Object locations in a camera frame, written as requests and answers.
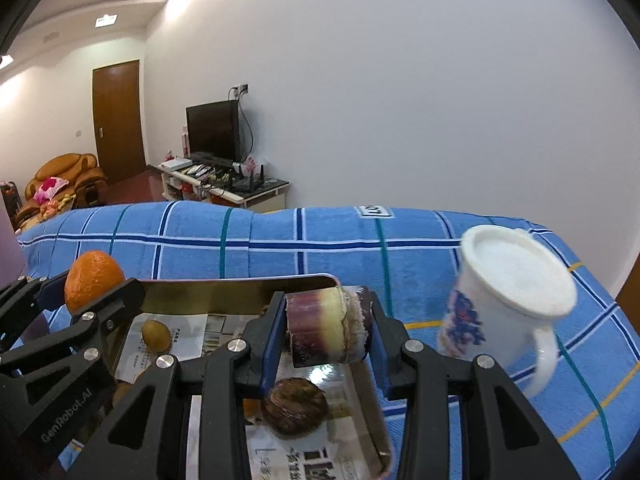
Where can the white television stand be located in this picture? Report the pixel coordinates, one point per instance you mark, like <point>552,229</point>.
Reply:
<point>225,185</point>

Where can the newspaper lining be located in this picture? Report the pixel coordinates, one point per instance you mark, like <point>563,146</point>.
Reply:
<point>310,455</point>

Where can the dark brown wrinkled fruit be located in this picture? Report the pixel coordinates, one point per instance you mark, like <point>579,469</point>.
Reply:
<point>295,407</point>

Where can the black router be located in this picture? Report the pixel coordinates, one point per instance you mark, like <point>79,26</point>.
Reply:
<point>248,182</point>

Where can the white mug with blue print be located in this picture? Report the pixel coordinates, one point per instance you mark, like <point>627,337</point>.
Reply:
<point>510,280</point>

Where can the small kiwi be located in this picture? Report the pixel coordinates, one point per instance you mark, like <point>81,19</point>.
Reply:
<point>156,336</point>

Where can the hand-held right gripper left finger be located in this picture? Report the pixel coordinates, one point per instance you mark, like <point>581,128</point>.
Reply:
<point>272,345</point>

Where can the ceiling light panel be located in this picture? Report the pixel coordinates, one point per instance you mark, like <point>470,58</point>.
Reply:
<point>105,21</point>

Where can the brown leather sofa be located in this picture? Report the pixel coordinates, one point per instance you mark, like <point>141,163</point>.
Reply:
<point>80,170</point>

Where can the gold tin box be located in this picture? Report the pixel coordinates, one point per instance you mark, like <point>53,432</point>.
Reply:
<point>225,295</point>

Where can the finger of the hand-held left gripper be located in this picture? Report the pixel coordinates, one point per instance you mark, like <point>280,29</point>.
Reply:
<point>50,291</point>
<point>120,297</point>

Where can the lilac kettle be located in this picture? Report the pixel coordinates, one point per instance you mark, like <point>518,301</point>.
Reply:
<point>10,245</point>

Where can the purple sugar cane piece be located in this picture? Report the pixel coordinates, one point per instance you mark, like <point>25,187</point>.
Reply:
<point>325,325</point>

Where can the black television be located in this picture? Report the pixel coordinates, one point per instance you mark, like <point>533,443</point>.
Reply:
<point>212,130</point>

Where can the brown wooden door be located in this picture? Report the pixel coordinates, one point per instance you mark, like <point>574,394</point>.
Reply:
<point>119,120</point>

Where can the white wall outlet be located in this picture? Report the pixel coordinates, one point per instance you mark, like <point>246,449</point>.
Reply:
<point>240,89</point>

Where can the large orange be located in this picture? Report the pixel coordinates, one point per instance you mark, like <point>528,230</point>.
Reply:
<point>92,280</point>

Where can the blue plaid blanket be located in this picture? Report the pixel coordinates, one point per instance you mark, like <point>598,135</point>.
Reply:
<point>325,240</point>

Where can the pink floral cushion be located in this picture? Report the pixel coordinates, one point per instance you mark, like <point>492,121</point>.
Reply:
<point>50,189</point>

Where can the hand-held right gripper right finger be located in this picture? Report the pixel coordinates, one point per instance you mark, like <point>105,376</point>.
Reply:
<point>379,360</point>

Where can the small brown round fruit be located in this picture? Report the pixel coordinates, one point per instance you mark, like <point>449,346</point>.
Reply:
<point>121,394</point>

